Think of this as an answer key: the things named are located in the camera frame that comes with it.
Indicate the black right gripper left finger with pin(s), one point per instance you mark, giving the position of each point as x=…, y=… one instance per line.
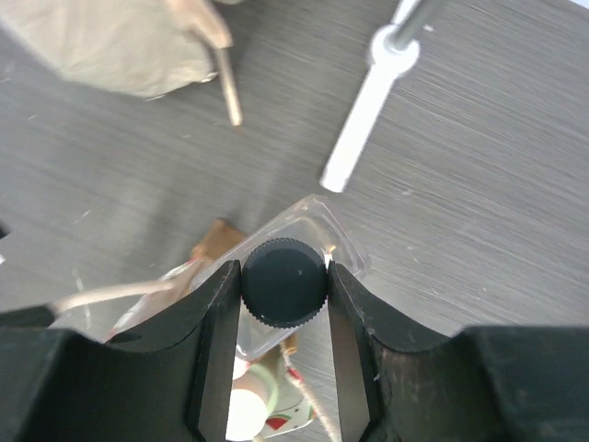
x=59, y=385

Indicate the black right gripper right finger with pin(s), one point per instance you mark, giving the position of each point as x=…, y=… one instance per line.
x=398, y=380

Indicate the cream lid green jar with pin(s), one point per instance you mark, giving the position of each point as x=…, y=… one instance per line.
x=253, y=398

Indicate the dark cap clear bottle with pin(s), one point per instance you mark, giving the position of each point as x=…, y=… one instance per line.
x=284, y=267

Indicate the beige cloth garment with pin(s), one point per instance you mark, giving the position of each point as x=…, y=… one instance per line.
x=138, y=48

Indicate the white metal clothes rack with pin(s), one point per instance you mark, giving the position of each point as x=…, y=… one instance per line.
x=393, y=50

